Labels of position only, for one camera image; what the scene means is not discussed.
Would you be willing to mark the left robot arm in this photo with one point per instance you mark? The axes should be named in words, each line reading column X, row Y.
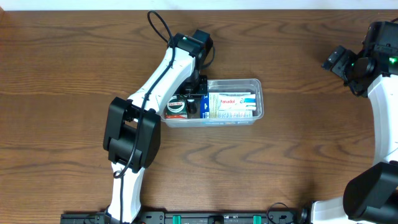
column 132, row 133

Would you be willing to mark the green round-label box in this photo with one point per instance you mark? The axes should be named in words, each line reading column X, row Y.
column 176, row 105

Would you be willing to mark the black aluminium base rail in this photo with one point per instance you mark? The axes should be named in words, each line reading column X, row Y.
column 273, row 216

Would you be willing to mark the blue children patches box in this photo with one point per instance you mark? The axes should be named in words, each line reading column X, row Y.
column 209, row 107

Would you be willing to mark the red Panadol box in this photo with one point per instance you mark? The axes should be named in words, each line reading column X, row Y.
column 176, row 116

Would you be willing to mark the white blue Panadol box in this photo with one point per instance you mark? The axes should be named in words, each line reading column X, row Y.
column 243, row 102

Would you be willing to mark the clear plastic container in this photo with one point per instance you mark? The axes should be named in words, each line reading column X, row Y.
column 251, row 85

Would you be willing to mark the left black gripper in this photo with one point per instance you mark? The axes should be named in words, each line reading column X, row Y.
column 193, row 94

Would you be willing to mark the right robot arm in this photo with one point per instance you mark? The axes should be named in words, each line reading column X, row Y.
column 371, row 197

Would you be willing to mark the small dark dropper bottle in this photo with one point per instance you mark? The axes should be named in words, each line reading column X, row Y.
column 192, row 105

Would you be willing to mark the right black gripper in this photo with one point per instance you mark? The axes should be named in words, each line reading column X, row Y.
column 336, row 59

